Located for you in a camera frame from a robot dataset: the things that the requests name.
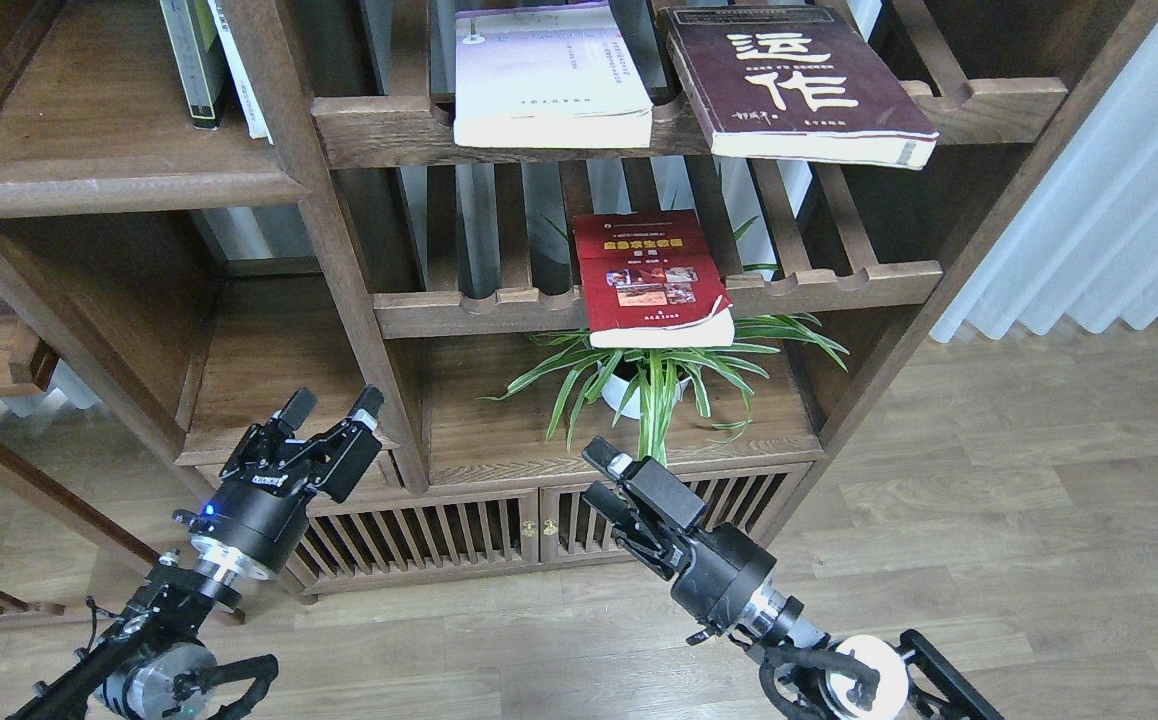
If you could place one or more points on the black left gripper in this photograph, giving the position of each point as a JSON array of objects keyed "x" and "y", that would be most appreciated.
[{"x": 253, "y": 522}]

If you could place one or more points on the white plant pot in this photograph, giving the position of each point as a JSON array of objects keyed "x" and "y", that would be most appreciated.
[{"x": 618, "y": 394}]

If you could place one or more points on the red paperback book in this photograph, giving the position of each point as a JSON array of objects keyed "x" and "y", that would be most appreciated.
[{"x": 649, "y": 281}]

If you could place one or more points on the green spider plant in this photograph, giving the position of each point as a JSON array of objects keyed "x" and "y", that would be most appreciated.
[{"x": 664, "y": 375}]

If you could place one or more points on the white upright book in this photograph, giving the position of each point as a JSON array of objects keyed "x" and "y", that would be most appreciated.
[{"x": 256, "y": 126}]

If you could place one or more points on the right slatted cabinet door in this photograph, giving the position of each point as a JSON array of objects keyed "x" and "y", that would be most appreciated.
[{"x": 572, "y": 531}]

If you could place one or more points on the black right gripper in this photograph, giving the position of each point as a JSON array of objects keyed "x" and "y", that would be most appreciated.
[{"x": 720, "y": 576}]

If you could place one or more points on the dark wooden bookshelf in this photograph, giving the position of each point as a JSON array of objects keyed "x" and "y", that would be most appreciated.
[{"x": 196, "y": 277}]

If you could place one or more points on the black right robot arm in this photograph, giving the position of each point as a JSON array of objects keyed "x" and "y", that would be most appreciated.
[{"x": 805, "y": 674}]

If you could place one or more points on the left slatted cabinet door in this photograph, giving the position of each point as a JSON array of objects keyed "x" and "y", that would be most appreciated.
[{"x": 359, "y": 544}]

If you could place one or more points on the lavender white paperback book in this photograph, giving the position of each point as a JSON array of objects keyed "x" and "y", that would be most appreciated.
[{"x": 547, "y": 77}]

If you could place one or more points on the dark green upright book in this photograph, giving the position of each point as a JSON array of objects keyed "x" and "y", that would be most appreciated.
[{"x": 199, "y": 55}]

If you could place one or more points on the maroon book with white characters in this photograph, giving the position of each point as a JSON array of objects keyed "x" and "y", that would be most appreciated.
[{"x": 793, "y": 82}]

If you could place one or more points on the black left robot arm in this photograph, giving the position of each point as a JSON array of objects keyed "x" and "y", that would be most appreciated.
[{"x": 150, "y": 664}]

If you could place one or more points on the wooden side furniture frame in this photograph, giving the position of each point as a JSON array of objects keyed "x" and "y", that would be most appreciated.
[{"x": 49, "y": 510}]

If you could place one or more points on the white sheer curtain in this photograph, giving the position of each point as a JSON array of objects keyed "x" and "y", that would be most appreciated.
[{"x": 1086, "y": 244}]

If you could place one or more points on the slatted cabinet door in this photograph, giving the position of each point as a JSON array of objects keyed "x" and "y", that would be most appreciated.
[
  {"x": 572, "y": 531},
  {"x": 359, "y": 544}
]

